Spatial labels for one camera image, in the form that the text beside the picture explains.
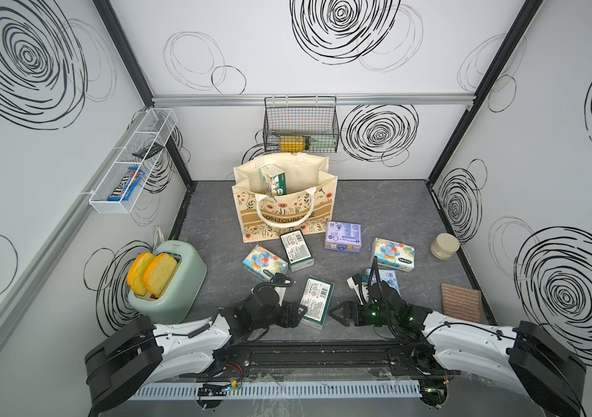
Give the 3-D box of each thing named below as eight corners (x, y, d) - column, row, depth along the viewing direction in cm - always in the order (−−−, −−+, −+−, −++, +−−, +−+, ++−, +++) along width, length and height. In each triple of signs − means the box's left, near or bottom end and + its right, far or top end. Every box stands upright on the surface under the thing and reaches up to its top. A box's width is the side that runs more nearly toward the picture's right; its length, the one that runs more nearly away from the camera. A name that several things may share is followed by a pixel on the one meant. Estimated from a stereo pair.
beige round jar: (432, 260, 97) (441, 250, 91) (426, 244, 102) (434, 233, 96) (452, 260, 97) (462, 250, 91) (445, 244, 102) (455, 233, 96)
